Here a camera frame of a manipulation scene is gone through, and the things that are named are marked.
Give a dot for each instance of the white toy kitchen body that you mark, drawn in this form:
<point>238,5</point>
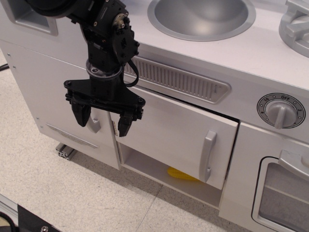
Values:
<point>87,195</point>

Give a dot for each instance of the grey oven door handle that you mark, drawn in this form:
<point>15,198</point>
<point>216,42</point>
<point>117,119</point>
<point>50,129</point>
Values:
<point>295,163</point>

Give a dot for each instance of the oven door with window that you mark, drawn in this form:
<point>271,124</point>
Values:
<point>281,200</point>

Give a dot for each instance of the white fridge door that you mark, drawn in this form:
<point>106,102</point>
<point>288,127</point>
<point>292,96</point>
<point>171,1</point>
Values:
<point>41,81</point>

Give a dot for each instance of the grey cabinet door handle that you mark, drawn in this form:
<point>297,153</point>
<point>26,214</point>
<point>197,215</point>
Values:
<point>204,167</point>

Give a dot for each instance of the yellow toy corn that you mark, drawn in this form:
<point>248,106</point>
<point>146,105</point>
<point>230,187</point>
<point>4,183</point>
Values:
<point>180,175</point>

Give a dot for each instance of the grey timer knob dial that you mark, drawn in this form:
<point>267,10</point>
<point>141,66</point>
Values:
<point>281,111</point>

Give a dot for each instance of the grey fridge door handle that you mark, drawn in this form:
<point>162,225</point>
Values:
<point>93,125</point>

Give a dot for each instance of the silver fridge emblem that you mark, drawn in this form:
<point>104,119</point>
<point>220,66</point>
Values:
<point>72,137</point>

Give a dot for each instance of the aluminium extrusion rail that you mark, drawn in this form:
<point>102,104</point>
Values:
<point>65,151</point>

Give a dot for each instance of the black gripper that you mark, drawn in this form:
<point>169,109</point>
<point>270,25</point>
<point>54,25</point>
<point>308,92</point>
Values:
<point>108,94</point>

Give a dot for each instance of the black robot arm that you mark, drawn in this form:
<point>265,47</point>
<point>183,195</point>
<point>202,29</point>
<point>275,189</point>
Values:
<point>111,46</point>

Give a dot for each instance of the white cabinet door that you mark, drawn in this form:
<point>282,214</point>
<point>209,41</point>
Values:
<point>173,133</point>

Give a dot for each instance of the silver round sink bowl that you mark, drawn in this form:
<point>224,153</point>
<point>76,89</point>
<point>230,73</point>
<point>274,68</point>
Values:
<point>201,20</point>

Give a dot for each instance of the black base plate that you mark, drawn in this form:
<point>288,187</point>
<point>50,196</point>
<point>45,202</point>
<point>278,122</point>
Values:
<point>20,219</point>

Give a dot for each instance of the grey stove burner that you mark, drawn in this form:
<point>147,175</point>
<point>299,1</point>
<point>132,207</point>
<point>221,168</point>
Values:
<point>294,26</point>

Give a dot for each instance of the grey ribbed vent panel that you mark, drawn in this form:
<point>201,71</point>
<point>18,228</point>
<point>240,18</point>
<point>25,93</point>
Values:
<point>180,84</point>

